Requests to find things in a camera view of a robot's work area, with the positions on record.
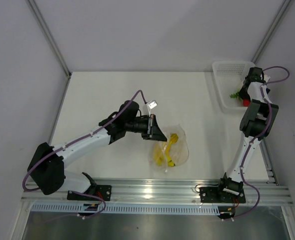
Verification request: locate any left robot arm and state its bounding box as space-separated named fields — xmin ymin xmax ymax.
xmin=27 ymin=100 xmax=167 ymax=200

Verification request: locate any yellow banana bunch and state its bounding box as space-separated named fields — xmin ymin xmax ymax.
xmin=152 ymin=133 xmax=179 ymax=167

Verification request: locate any red tomato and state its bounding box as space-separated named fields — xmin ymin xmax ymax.
xmin=242 ymin=99 xmax=251 ymax=107

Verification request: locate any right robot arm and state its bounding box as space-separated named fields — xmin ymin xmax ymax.
xmin=215 ymin=67 xmax=279 ymax=202

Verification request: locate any aluminium frame rail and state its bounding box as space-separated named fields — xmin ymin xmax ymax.
xmin=20 ymin=177 xmax=294 ymax=207

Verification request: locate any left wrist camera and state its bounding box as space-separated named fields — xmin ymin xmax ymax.
xmin=145 ymin=100 xmax=158 ymax=111

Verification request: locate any white slotted cable duct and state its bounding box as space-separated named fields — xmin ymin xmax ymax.
xmin=31 ymin=202 xmax=220 ymax=216

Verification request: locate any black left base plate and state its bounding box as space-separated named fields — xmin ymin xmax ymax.
xmin=67 ymin=185 xmax=112 ymax=201

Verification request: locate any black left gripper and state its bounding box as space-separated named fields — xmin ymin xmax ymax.
xmin=125 ymin=114 xmax=167 ymax=142

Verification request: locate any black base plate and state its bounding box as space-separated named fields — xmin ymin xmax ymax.
xmin=67 ymin=185 xmax=112 ymax=201
xmin=194 ymin=184 xmax=246 ymax=204

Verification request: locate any white radish with leaves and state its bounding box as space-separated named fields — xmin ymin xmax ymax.
xmin=229 ymin=80 xmax=244 ymax=101

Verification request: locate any clear zip top bag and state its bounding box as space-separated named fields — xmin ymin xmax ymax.
xmin=148 ymin=124 xmax=190 ymax=173

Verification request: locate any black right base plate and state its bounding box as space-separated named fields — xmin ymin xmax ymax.
xmin=194 ymin=184 xmax=246 ymax=204

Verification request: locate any white perforated plastic basket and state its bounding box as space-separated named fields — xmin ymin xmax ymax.
xmin=212 ymin=60 xmax=256 ymax=114

